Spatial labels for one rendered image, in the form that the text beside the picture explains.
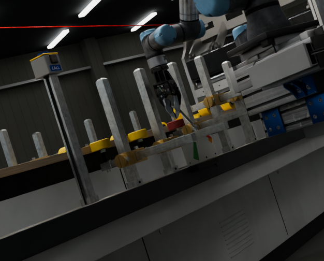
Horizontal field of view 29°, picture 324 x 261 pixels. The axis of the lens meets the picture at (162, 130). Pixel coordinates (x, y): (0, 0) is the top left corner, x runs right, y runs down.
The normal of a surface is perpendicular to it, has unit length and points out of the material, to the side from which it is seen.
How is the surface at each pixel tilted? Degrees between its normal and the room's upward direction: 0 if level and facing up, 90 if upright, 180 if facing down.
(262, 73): 90
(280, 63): 90
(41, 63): 90
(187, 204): 90
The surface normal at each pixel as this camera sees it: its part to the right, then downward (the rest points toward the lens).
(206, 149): 0.78, -0.28
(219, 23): -0.54, 0.14
